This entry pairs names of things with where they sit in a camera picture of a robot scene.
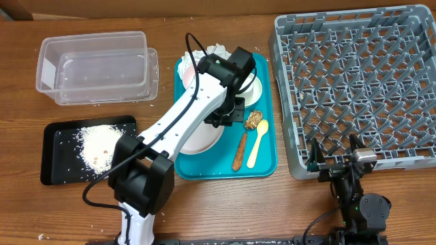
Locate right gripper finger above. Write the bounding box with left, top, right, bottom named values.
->
left=349, top=133, right=366, bottom=152
left=307, top=137, right=326, bottom=165

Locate large white plate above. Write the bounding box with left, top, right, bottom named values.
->
left=181, top=122, right=225, bottom=154

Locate pile of white rice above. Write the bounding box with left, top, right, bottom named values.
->
left=74, top=125, right=125, bottom=175

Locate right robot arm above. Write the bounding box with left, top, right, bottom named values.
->
left=302, top=134, right=392, bottom=245

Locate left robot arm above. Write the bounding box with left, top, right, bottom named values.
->
left=108, top=47, right=255, bottom=244

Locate grey dishwasher rack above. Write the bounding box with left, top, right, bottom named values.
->
left=269, top=5, right=435, bottom=180

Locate cream bowl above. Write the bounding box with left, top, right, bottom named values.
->
left=240, top=73, right=263, bottom=108

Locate brown crumpled food wrapper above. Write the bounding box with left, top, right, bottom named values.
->
left=244, top=110, right=263, bottom=130

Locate yellow plastic spoon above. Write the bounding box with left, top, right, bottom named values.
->
left=247, top=119, right=269, bottom=169

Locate teal serving tray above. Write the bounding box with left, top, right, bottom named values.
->
left=174, top=53, right=278, bottom=180

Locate pink white bowl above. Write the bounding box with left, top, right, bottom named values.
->
left=182, top=65, right=196, bottom=89

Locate crumpled white paper napkin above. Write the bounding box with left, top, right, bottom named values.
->
left=181, top=44, right=231, bottom=69

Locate clear plastic bin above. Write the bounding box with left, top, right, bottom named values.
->
left=35, top=31, right=159, bottom=105

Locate black tray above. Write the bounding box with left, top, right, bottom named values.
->
left=40, top=115, right=136, bottom=185

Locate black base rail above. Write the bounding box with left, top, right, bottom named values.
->
left=85, top=235, right=389, bottom=245

